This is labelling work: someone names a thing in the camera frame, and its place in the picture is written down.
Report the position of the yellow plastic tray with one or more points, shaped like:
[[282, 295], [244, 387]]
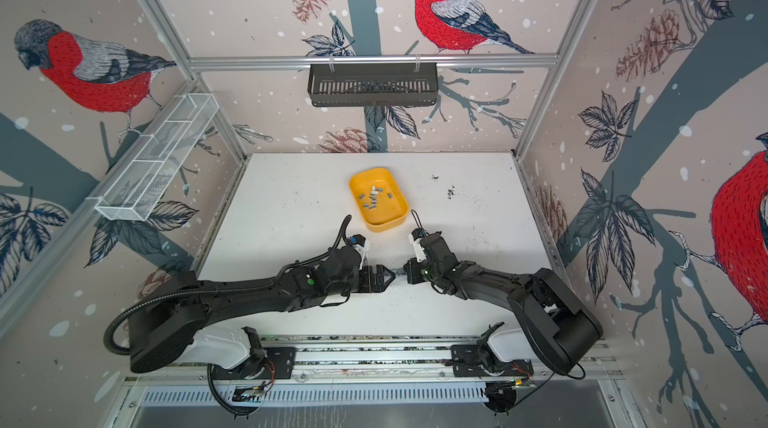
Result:
[[386, 211]]

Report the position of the white wire mesh shelf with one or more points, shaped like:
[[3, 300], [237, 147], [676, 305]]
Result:
[[141, 185]]

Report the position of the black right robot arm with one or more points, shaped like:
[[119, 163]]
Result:
[[557, 326]]

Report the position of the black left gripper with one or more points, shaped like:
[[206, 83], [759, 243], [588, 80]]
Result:
[[381, 285]]

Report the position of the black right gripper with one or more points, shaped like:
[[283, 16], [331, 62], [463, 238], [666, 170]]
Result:
[[412, 267]]

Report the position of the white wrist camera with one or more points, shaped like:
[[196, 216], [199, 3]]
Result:
[[415, 238], [361, 245]]

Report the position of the aluminium mounting rail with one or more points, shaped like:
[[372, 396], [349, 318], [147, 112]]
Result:
[[315, 374]]

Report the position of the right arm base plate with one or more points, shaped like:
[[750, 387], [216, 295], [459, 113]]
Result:
[[499, 351]]

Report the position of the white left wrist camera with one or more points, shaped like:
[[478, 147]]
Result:
[[361, 245]]

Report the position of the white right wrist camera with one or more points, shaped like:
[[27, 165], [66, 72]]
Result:
[[415, 238]]

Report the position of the black wire basket shelf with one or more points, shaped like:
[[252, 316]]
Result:
[[373, 85]]

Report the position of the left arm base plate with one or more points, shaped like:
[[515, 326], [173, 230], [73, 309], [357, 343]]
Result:
[[258, 363]]

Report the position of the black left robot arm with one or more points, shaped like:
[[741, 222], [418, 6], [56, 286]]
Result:
[[162, 326]]

